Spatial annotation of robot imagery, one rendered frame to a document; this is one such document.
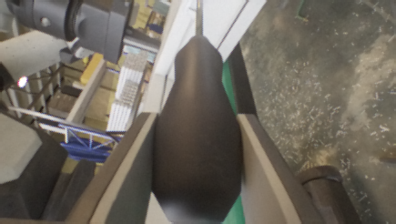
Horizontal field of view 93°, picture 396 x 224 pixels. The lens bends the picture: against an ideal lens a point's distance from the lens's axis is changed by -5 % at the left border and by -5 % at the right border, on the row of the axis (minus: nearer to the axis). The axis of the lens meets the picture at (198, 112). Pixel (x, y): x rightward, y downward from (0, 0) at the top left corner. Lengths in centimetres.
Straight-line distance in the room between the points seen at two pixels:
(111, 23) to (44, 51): 30
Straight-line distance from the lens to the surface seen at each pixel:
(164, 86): 29
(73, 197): 38
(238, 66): 27
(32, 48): 62
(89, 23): 36
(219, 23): 25
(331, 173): 99
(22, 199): 34
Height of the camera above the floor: 95
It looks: 18 degrees down
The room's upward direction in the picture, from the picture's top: 72 degrees counter-clockwise
